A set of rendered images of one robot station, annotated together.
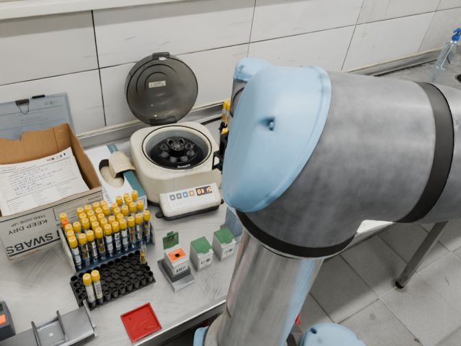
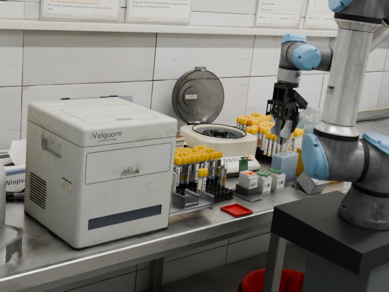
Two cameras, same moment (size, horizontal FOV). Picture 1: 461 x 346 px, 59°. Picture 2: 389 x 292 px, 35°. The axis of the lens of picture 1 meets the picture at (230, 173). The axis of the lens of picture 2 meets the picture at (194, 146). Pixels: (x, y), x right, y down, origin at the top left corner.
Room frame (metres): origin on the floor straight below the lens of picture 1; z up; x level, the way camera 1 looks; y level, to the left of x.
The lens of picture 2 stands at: (-1.24, 0.44, 1.53)
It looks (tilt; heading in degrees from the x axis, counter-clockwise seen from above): 16 degrees down; 355
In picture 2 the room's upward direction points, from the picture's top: 6 degrees clockwise
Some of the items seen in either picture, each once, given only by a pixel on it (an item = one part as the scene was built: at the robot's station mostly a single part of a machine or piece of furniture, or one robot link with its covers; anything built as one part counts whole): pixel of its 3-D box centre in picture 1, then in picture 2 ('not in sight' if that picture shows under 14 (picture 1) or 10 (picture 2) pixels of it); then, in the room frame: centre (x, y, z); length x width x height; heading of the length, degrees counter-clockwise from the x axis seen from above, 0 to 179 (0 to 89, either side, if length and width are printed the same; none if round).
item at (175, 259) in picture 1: (175, 261); (248, 182); (0.56, 0.10, 0.92); 0.05 x 0.04 x 0.06; 40
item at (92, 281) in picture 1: (111, 268); (205, 181); (0.51, 0.23, 0.93); 0.17 x 0.09 x 0.11; 128
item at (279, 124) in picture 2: not in sight; (276, 130); (0.71, 0.00, 1.06); 0.06 x 0.03 x 0.09; 134
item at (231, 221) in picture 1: (244, 215); (283, 168); (0.73, -0.05, 0.92); 0.10 x 0.07 x 0.10; 134
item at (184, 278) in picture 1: (175, 268); (246, 190); (0.56, 0.10, 0.89); 0.09 x 0.05 x 0.04; 40
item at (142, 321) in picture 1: (140, 322); (236, 210); (0.42, 0.14, 0.88); 0.07 x 0.07 x 0.01; 38
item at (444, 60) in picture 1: (449, 48); not in sight; (1.97, -0.96, 0.97); 0.08 x 0.07 x 0.20; 131
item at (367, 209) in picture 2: not in sight; (370, 201); (0.28, -0.19, 0.99); 0.15 x 0.15 x 0.10
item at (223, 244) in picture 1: (223, 244); (275, 179); (0.64, -0.01, 0.91); 0.05 x 0.04 x 0.07; 38
